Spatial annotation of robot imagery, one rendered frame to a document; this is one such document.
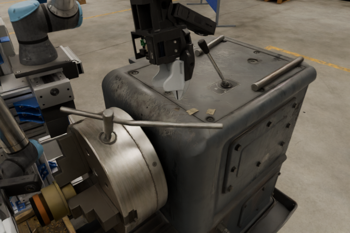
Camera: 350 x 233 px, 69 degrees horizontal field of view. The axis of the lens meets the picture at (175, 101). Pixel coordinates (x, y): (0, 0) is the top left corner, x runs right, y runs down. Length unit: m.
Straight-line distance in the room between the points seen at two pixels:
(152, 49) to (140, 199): 0.35
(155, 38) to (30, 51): 0.84
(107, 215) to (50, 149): 1.65
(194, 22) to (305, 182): 1.96
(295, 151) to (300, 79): 1.72
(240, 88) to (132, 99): 0.30
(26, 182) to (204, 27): 0.57
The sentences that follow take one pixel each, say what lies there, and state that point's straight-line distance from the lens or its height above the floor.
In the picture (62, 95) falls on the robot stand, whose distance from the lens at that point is 1.14.
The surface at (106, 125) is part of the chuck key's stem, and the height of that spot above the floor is 1.28.
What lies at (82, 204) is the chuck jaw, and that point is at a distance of 0.66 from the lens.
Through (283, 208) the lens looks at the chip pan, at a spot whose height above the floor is 0.54.
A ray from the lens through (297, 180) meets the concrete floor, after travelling 2.30.
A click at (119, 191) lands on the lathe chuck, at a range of 0.58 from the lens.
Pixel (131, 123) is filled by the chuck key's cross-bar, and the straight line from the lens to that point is 0.54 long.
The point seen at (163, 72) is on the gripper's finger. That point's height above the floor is 1.39.
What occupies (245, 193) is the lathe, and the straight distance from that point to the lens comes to 0.97.
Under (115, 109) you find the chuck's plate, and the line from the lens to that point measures 0.68.
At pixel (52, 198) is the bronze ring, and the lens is 0.68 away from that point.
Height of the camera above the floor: 1.62
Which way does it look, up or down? 34 degrees down
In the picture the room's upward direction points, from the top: straight up
